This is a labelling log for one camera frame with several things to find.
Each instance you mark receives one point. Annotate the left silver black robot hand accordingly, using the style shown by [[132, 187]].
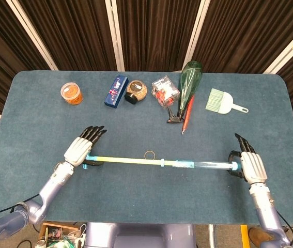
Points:
[[77, 152]]

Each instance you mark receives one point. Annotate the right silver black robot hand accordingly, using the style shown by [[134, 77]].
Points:
[[253, 168]]

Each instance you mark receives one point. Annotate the clear yellow-green plastic pump tube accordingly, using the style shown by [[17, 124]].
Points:
[[213, 164]]

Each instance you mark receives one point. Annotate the right lavender robot arm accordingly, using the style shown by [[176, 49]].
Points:
[[265, 206]]

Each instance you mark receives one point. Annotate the clear jar of orange snacks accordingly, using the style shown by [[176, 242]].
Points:
[[71, 94]]

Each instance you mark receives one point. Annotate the tan rubber band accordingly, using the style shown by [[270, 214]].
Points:
[[144, 154]]

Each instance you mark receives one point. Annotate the green white silicone brush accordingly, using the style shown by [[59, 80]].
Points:
[[223, 103]]

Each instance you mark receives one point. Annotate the dark blue rectangular box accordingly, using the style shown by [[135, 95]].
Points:
[[115, 91]]

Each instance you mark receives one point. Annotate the white table leg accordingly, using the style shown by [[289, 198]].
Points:
[[211, 236]]

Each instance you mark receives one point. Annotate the blue felt table cover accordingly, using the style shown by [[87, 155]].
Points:
[[146, 196]]

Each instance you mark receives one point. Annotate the cardboard box of clutter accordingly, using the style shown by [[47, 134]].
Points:
[[55, 232]]

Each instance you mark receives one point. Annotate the red pen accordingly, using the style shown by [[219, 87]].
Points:
[[188, 113]]

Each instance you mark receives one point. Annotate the round glass jar black lid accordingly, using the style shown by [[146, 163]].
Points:
[[137, 89]]

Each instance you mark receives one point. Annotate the lavender robot torso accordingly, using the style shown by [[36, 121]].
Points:
[[138, 235]]

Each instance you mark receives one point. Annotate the clear cube box red puzzle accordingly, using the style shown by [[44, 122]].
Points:
[[165, 90]]

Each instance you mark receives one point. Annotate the green spray bottle black trigger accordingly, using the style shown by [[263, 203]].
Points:
[[190, 80]]

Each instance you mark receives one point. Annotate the brown folding screen white frames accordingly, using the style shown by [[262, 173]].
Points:
[[156, 31]]

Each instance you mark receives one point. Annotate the yellow post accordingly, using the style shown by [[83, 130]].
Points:
[[244, 236]]

